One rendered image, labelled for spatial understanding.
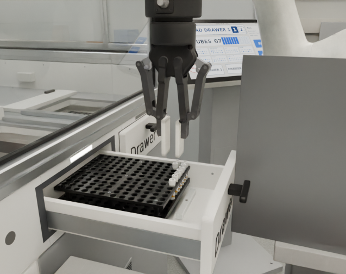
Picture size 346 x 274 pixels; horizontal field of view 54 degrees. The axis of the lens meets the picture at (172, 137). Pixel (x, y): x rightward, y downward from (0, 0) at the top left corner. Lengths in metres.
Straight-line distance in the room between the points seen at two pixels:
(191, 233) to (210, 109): 1.05
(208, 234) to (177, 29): 0.31
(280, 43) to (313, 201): 0.40
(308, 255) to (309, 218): 0.08
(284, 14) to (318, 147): 0.37
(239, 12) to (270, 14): 1.24
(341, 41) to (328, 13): 3.25
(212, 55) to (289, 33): 0.60
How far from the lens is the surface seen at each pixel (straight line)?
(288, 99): 0.65
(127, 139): 0.88
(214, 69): 1.42
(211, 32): 1.53
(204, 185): 0.78
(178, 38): 0.55
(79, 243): 0.80
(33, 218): 0.65
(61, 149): 0.68
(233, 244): 1.96
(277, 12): 0.91
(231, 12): 2.16
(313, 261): 0.78
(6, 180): 0.57
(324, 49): 0.88
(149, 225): 0.57
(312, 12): 4.12
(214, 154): 1.62
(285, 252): 0.77
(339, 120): 0.66
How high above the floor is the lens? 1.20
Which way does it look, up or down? 19 degrees down
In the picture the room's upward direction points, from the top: straight up
